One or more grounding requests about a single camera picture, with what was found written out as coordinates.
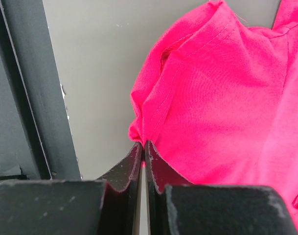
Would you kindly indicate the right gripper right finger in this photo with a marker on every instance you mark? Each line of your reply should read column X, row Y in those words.
column 178, row 207

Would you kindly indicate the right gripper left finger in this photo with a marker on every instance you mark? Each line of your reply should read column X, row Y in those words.
column 108, row 205

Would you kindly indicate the pink t shirt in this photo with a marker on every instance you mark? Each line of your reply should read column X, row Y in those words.
column 220, row 100

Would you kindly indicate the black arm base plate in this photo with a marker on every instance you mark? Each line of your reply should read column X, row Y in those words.
column 35, row 137

